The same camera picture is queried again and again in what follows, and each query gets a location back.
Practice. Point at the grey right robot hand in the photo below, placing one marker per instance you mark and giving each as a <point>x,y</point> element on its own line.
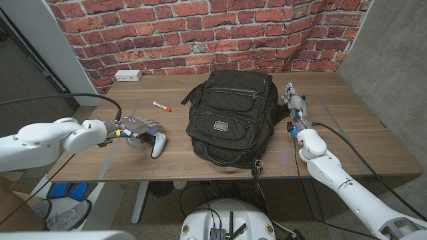
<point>298,106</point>

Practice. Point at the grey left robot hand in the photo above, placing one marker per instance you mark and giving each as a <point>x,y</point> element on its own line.
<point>136,125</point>

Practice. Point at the white game controller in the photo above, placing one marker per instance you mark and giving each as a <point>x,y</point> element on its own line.
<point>159,143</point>

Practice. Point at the red marker pen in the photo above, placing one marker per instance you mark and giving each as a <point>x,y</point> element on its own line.
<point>161,106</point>

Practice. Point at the black backpack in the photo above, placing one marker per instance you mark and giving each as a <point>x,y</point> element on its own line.
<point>233,116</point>

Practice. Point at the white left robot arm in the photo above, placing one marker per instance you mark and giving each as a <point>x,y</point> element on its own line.
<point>43,140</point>

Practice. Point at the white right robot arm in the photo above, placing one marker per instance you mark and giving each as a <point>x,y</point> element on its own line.
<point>350,193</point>

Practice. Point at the white power strip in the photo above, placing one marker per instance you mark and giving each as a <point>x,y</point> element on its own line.
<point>127,75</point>

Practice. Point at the white table leg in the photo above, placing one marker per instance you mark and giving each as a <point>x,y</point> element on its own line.
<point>140,200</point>

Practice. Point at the grey table leg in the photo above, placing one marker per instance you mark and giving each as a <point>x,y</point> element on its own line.
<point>313,200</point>

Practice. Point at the grey sneaker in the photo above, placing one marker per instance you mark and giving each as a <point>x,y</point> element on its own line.
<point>68,216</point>
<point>41,209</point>

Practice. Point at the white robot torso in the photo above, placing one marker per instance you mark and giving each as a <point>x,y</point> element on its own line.
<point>230,213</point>

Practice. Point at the brown cardboard box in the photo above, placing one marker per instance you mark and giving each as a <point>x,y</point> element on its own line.
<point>13,206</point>

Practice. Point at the brick wall print backdrop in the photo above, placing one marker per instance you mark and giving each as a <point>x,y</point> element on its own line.
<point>200,33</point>

